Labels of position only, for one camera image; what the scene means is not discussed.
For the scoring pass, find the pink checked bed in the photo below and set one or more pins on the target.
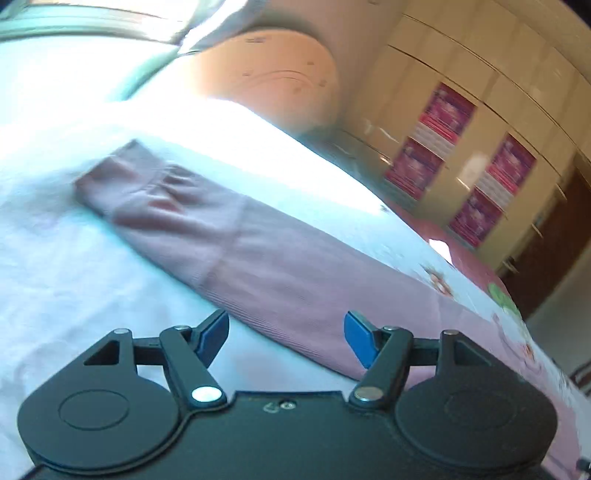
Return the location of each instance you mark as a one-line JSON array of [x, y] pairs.
[[438, 230]]

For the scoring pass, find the pink knit garment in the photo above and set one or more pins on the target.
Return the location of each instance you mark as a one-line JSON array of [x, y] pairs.
[[258, 258]]

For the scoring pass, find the dark brown wooden door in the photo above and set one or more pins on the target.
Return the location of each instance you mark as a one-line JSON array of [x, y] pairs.
[[549, 249]]

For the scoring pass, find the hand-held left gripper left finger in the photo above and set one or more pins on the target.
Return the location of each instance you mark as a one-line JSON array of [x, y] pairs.
[[214, 330]]

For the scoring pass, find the floral white blanket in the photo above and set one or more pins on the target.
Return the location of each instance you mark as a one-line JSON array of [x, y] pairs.
[[69, 277]]

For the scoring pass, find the cream glossy wardrobe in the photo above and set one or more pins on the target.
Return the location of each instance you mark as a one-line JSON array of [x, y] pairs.
[[461, 69]]

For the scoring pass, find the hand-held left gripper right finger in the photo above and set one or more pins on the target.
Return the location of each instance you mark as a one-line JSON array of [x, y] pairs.
[[358, 337]]

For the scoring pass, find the pink wall poster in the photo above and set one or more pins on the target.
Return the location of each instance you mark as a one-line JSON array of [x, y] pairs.
[[413, 168], [510, 164], [475, 217], [445, 113]]

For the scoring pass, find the cream arched bed headboard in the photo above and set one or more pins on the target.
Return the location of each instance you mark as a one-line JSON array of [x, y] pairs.
[[277, 78]]

